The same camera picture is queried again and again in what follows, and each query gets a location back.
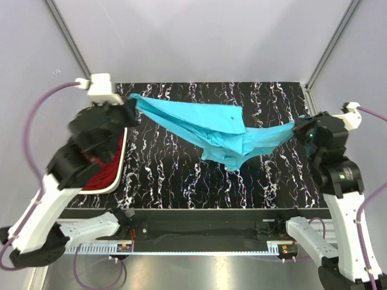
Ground aluminium frame post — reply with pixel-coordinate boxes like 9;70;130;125
42;0;91;79
305;0;363;91

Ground red t shirt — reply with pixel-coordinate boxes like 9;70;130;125
82;134;126;192

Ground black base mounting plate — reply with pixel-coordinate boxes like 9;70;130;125
131;209;301;242

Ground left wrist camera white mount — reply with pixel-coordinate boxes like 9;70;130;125
75;73;124;105

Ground white laundry basket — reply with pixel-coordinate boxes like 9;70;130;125
79;126;128;195

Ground right aluminium frame post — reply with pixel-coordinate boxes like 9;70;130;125
305;0;363;91

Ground slotted cable duct rail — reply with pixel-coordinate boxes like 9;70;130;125
66;239;279;256

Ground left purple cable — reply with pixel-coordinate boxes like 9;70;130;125
0;81;128;289

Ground cyan t shirt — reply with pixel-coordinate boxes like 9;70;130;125
129;94;296;172

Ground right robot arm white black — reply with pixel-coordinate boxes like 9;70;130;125
285;111;386;289

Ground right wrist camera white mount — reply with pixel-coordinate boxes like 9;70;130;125
333;102;362;131

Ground left aluminium frame post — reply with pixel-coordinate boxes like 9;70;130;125
42;0;91;79

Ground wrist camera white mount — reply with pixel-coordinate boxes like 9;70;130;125
333;102;362;131
75;73;124;105

